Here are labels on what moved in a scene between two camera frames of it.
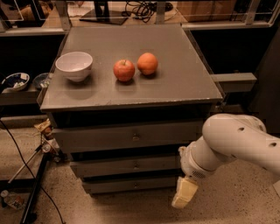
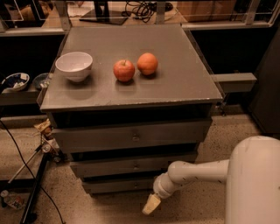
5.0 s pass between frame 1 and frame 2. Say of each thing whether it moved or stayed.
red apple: stayed
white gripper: moved
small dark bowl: stayed
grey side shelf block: stayed
